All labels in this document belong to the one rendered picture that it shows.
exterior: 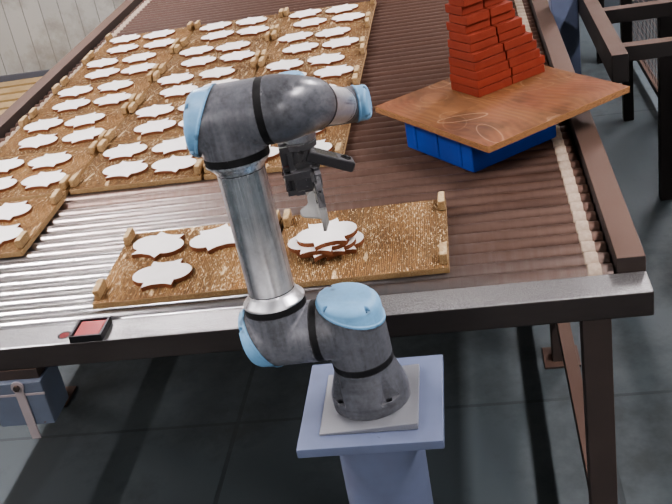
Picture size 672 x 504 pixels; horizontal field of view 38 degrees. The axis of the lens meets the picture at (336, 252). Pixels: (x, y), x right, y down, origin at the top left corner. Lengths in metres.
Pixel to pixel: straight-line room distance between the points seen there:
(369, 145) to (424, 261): 0.79
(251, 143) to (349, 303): 0.34
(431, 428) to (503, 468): 1.24
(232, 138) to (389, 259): 0.70
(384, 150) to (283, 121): 1.27
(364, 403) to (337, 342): 0.13
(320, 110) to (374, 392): 0.53
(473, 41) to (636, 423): 1.27
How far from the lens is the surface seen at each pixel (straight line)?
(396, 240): 2.30
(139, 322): 2.24
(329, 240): 2.24
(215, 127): 1.64
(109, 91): 3.89
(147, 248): 2.49
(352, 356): 1.77
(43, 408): 2.36
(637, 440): 3.12
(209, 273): 2.32
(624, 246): 2.16
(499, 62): 2.84
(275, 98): 1.61
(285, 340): 1.77
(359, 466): 1.90
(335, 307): 1.74
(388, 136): 2.95
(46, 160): 3.29
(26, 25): 7.79
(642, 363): 3.43
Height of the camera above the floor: 2.00
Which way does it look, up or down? 28 degrees down
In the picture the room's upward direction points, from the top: 10 degrees counter-clockwise
